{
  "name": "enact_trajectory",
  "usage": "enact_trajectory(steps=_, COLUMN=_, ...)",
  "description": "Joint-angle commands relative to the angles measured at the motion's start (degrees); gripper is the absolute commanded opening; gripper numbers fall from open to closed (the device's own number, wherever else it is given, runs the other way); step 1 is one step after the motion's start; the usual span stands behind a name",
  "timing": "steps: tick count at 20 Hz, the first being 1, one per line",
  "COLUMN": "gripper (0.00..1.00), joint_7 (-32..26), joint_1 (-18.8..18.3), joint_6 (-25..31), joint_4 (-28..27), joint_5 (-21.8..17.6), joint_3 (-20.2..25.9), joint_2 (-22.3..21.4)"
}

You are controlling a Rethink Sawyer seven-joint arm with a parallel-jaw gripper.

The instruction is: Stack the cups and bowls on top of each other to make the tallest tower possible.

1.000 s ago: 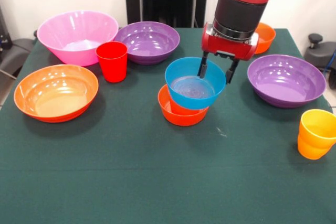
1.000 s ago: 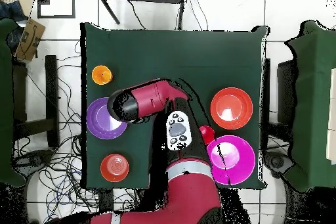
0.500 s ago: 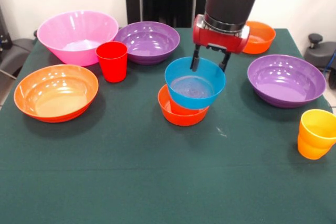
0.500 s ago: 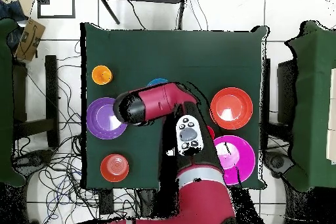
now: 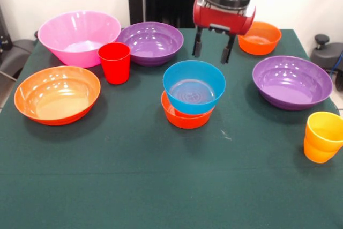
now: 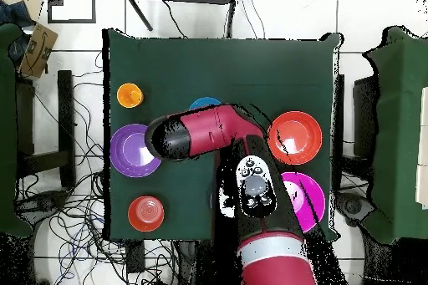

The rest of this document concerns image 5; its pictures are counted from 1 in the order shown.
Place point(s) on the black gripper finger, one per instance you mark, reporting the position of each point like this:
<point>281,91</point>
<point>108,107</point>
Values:
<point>198,48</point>
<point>225,53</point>

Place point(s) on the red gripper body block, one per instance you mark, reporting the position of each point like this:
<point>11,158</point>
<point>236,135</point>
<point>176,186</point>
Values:
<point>222,20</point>

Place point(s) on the blue bowl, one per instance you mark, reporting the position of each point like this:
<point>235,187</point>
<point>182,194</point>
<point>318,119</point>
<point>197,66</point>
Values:
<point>194,105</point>

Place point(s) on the purple bowl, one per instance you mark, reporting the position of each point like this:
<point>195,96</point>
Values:
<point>152,41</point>
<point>292,84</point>

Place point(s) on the small orange bowl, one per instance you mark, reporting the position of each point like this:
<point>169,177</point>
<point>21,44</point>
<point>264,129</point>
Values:
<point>258,45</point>
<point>187,121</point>

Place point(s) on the red cup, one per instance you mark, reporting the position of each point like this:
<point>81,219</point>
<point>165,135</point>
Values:
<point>115,68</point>

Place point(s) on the pink bowl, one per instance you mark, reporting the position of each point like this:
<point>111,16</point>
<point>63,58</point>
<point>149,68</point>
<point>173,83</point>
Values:
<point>80,28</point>

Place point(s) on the yellow cup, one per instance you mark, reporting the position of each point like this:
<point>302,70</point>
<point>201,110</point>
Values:
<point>324,121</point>

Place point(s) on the dark green tablecloth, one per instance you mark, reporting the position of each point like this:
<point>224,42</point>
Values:
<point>160,172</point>

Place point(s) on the light orange cup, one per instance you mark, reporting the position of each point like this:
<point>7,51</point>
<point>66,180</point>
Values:
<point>317,155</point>

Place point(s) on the large orange bowl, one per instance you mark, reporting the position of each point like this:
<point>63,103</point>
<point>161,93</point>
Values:
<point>57,97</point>

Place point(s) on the black pedestal foot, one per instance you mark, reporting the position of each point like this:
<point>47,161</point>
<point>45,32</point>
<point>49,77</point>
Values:
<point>325,57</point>

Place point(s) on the grey pedestal foot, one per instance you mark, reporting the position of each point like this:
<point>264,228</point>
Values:
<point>16,52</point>

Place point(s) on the black equipment frame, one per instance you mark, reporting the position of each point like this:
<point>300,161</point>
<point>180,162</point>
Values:
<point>4,33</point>

